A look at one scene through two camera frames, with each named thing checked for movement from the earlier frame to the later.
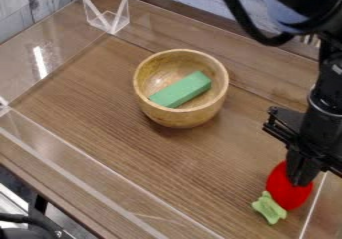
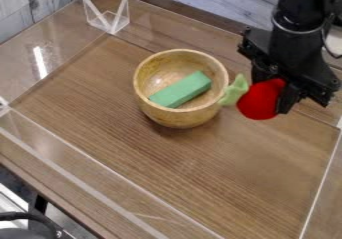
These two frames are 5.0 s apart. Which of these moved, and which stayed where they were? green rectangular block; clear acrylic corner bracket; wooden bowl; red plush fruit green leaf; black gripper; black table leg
Moved: red plush fruit green leaf; black gripper
Stayed: wooden bowl; black table leg; clear acrylic corner bracket; green rectangular block
